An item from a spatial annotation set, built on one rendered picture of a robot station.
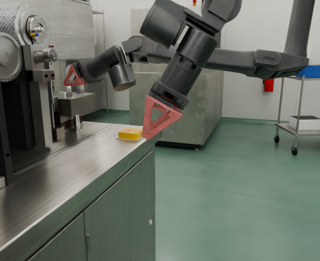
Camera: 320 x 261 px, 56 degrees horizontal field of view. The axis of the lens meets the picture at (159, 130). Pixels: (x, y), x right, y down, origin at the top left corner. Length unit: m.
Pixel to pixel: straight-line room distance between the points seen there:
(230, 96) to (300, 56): 4.43
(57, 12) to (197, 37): 1.21
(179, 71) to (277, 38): 4.78
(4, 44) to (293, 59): 0.78
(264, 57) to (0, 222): 0.73
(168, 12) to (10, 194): 0.48
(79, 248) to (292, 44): 0.78
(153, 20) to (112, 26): 5.41
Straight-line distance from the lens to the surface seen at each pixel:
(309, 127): 4.04
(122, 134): 1.03
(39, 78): 0.92
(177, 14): 0.53
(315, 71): 3.82
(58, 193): 0.68
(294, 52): 0.95
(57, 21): 1.65
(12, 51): 0.94
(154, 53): 0.89
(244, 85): 5.30
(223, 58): 0.90
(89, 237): 0.83
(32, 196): 0.69
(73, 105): 1.08
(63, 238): 0.73
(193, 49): 0.52
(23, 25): 0.96
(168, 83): 0.52
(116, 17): 5.90
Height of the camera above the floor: 1.19
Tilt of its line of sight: 15 degrees down
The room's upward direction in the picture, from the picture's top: straight up
